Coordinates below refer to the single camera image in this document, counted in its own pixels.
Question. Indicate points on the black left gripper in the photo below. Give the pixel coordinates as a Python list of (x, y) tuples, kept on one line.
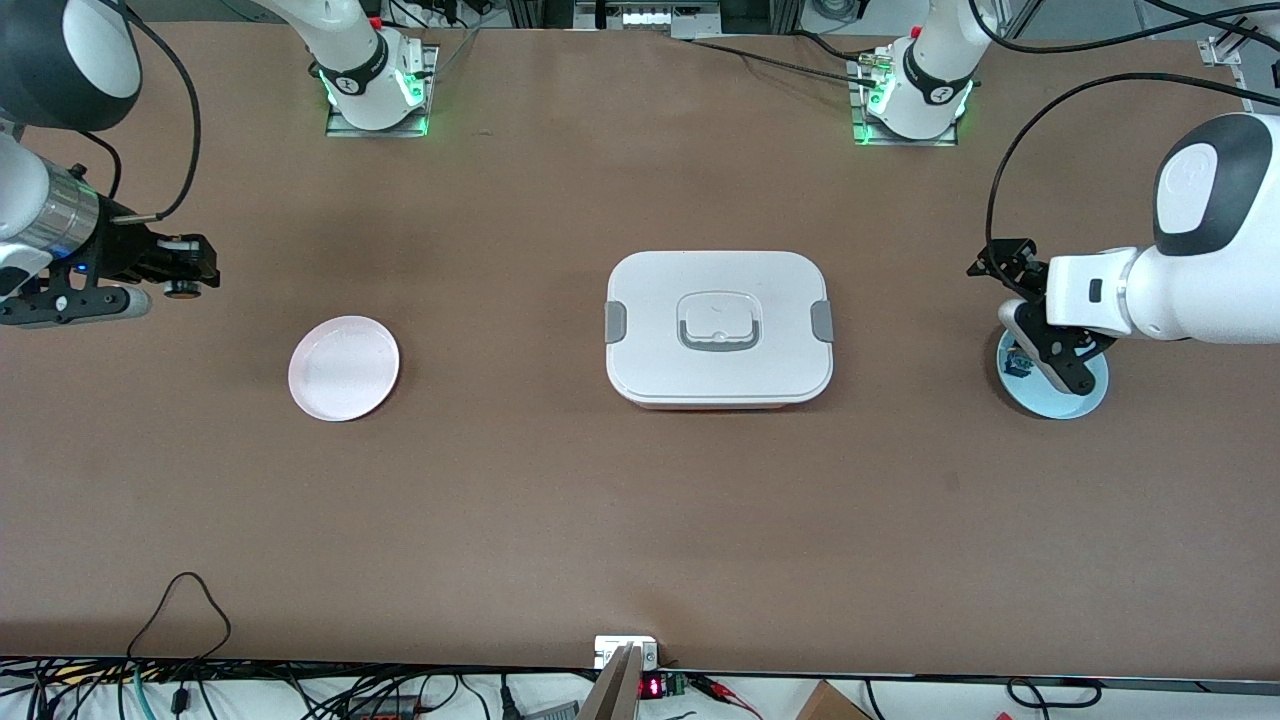
[(1012, 262)]

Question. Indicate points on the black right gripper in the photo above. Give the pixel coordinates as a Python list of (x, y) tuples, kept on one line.
[(128, 253)]

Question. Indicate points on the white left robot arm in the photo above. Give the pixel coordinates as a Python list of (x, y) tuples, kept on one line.
[(1200, 290)]

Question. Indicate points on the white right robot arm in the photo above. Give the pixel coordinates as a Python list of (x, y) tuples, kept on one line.
[(60, 50)]

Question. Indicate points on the light blue round plate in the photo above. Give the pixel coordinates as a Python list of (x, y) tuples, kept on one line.
[(1050, 405)]

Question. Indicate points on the pink round plate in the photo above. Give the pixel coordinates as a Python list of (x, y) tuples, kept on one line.
[(343, 368)]

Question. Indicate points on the white lunch box grey latches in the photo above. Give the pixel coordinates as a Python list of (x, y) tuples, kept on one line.
[(715, 370)]

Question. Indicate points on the lit equipment rack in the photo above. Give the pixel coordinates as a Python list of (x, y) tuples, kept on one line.
[(650, 15)]

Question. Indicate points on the brown cardboard box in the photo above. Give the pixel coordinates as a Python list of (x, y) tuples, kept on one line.
[(830, 705)]

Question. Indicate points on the red digit display module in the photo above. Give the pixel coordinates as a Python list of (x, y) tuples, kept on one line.
[(652, 687)]

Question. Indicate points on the white power strip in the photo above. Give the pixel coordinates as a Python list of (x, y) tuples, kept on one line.
[(610, 648)]

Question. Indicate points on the green black switch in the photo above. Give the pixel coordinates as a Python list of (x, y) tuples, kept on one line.
[(1016, 366)]

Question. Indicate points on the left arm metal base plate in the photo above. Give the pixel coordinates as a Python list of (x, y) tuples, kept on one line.
[(940, 142)]

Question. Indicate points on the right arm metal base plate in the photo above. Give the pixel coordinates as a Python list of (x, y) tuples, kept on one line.
[(340, 132)]

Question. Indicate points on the aluminium frame profile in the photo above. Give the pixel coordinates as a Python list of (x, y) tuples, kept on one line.
[(1222, 52)]

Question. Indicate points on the grey wooden camera post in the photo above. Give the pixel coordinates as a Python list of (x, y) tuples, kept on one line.
[(612, 695)]

